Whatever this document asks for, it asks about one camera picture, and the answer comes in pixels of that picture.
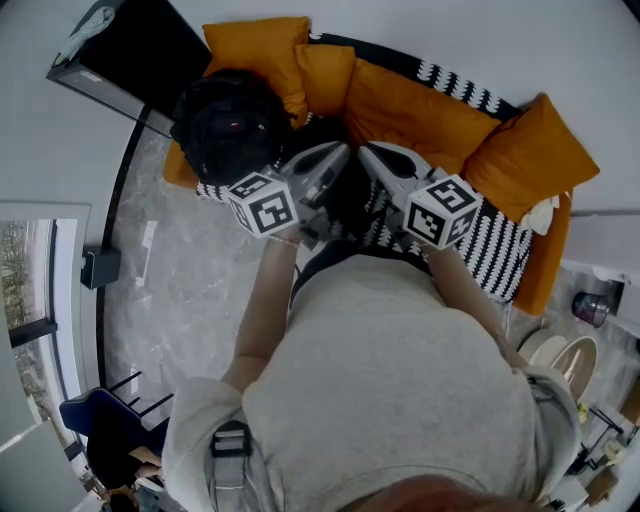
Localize cardboard box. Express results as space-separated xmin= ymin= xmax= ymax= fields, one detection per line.
xmin=619 ymin=377 xmax=640 ymax=426

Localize square orange cushion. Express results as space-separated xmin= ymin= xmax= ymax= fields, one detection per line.
xmin=462 ymin=92 xmax=601 ymax=225

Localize narrow orange cushion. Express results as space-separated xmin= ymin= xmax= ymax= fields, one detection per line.
xmin=293 ymin=43 xmax=357 ymax=120

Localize dark trash can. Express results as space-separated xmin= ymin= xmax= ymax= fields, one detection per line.
xmin=571 ymin=291 xmax=612 ymax=330

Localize person's left forearm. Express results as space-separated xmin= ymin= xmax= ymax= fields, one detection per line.
xmin=222 ymin=234 xmax=304 ymax=394

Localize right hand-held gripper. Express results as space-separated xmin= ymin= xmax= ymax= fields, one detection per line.
xmin=357 ymin=141 xmax=484 ymax=251

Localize gray strap black buckle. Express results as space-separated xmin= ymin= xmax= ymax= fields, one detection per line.
xmin=209 ymin=419 xmax=254 ymax=512

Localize white plush toy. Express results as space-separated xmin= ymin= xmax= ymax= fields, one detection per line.
xmin=518 ymin=193 xmax=561 ymax=236

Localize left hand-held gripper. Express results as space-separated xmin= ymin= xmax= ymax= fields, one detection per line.
xmin=227 ymin=141 xmax=351 ymax=251

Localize black cabinet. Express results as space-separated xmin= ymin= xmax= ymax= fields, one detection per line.
xmin=45 ymin=0 xmax=214 ymax=139

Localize gray cloth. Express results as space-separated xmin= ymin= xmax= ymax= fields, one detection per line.
xmin=53 ymin=5 xmax=116 ymax=67

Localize wide orange cushion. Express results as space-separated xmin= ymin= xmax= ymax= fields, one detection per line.
xmin=343 ymin=58 xmax=502 ymax=175

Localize person's gray t-shirt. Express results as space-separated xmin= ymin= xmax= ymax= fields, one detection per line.
xmin=162 ymin=254 xmax=584 ymax=512

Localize dark blue chair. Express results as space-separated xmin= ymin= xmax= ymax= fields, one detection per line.
xmin=58 ymin=369 xmax=176 ymax=451

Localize black box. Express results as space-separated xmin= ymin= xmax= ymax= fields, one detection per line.
xmin=79 ymin=244 xmax=123 ymax=291

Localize large black backpack red logo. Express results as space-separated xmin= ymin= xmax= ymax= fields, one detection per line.
xmin=170 ymin=68 xmax=294 ymax=187

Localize black white striped blanket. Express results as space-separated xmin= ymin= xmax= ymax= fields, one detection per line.
xmin=195 ymin=32 xmax=535 ymax=304

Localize round beige white table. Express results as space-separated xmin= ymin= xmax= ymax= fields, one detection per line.
xmin=517 ymin=327 xmax=600 ymax=401

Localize black garment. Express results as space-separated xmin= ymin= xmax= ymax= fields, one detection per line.
xmin=292 ymin=117 xmax=374 ymax=246

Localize orange sofa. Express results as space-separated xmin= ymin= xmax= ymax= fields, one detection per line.
xmin=162 ymin=16 xmax=601 ymax=317

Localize person's black trousers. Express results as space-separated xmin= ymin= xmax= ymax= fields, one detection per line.
xmin=289 ymin=238 xmax=434 ymax=301

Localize person's right forearm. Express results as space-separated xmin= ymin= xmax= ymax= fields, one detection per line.
xmin=422 ymin=242 xmax=529 ymax=371

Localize window with black frame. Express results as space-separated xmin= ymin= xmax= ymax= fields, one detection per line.
xmin=0 ymin=217 xmax=84 ymax=451

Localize tall orange cushion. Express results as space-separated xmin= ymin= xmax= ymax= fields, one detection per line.
xmin=202 ymin=16 xmax=312 ymax=130

